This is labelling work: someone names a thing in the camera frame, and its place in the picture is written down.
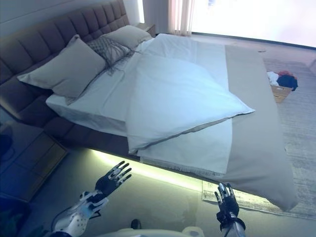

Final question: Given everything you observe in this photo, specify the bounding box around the large wooden nightstand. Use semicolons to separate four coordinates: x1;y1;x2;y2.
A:
0;128;69;202

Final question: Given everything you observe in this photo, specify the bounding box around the patterned fringed cushion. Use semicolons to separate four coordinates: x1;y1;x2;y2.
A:
86;36;143;75

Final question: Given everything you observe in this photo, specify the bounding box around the white garment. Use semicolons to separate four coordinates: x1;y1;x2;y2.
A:
266;71;281;87

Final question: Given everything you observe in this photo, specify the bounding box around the dark blue garment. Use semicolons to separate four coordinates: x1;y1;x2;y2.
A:
276;75;299;92

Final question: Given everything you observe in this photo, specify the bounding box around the silver right robot leg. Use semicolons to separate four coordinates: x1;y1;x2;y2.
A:
181;227;202;237

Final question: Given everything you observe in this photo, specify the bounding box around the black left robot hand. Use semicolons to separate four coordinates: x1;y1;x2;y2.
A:
94;160;133;198

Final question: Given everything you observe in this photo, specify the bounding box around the large beige pillow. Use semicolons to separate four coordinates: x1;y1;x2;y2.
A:
16;34;107;99

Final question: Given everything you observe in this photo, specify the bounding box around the under-bed light strip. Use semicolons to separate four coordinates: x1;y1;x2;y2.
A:
83;148;247;196

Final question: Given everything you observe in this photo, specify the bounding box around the small beige pillow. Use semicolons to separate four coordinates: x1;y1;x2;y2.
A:
102;24;153;49

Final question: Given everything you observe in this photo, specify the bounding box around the white fitted bed sheet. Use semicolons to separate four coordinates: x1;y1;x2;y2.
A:
45;40;149;131

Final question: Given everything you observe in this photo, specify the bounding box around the brown upholstered bed frame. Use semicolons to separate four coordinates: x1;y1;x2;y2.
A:
0;0;155;161

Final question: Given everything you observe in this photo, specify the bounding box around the white duvet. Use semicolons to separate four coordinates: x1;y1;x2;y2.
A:
125;33;256;175

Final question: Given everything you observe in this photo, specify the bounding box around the small wooden nightstand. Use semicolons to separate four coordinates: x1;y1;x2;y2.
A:
135;22;156;38

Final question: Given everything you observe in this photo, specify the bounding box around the beige striped curtain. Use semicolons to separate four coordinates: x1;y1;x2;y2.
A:
143;0;196;37

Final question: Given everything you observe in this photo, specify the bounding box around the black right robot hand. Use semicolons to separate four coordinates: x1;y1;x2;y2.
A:
214;182;240;223

